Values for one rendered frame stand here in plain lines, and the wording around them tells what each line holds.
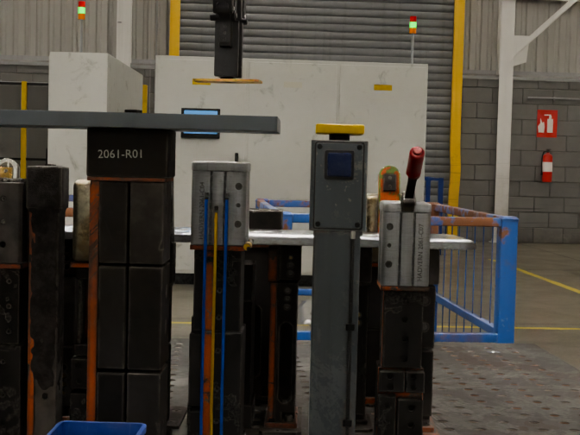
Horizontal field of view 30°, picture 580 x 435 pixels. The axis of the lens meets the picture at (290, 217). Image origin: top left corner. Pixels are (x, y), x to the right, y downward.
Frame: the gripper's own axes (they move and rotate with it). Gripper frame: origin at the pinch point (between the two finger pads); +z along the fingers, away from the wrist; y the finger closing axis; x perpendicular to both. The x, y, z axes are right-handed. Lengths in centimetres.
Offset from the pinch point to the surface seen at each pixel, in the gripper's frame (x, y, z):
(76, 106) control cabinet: 297, 766, -31
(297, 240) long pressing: -6.0, 23.6, 25.6
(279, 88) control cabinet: 126, 807, -52
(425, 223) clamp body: -25.0, 14.6, 22.1
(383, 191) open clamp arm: -17, 48, 18
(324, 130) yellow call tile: -12.9, -2.9, 10.1
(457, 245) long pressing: -29.6, 26.8, 25.7
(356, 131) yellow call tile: -16.8, -2.4, 10.1
